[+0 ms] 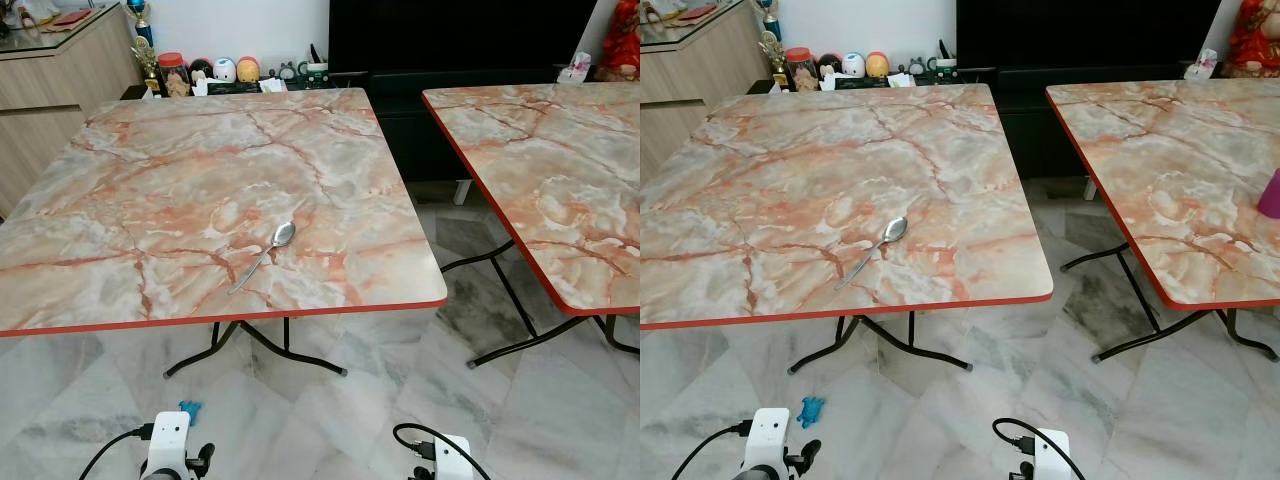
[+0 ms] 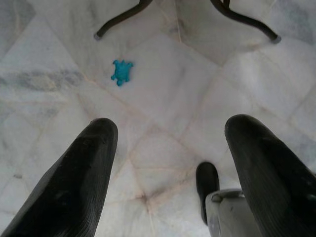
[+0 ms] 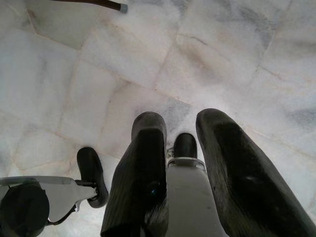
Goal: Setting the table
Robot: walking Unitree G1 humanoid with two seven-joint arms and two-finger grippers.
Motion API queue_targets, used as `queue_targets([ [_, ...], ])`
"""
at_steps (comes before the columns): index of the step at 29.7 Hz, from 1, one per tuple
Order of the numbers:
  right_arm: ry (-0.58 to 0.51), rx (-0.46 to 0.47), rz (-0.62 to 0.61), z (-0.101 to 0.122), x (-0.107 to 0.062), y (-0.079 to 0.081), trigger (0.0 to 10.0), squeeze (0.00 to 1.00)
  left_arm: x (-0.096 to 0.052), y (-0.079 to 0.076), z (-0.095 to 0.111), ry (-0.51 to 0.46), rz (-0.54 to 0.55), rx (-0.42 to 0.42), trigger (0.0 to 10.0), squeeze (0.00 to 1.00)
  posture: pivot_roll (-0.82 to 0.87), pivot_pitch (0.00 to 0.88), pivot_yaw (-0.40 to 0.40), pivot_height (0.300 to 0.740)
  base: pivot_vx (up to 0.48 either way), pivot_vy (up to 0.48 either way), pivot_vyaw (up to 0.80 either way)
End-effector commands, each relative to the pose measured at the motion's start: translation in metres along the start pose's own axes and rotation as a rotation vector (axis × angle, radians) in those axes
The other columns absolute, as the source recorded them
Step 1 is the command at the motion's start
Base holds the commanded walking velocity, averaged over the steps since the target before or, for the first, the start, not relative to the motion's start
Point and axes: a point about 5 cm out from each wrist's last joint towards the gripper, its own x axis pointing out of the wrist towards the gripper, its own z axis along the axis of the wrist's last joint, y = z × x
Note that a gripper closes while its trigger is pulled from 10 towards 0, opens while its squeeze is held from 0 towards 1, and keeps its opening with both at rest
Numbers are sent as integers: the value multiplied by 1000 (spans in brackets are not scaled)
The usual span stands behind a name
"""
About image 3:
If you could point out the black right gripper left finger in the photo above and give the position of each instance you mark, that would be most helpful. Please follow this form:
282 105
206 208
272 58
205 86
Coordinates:
140 172

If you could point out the black robot right foot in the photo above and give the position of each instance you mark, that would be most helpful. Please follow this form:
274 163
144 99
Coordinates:
185 145

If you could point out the brown chair leg grey cap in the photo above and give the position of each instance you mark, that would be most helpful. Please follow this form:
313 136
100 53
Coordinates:
108 5

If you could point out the black robot foot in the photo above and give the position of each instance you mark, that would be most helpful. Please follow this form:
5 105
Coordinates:
91 172
185 145

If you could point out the black robot left foot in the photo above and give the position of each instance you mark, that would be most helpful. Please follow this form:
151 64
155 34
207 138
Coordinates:
91 172

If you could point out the silver robot left leg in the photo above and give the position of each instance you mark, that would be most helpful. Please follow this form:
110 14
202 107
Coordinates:
56 195

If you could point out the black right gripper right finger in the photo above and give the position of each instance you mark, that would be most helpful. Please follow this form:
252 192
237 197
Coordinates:
237 172

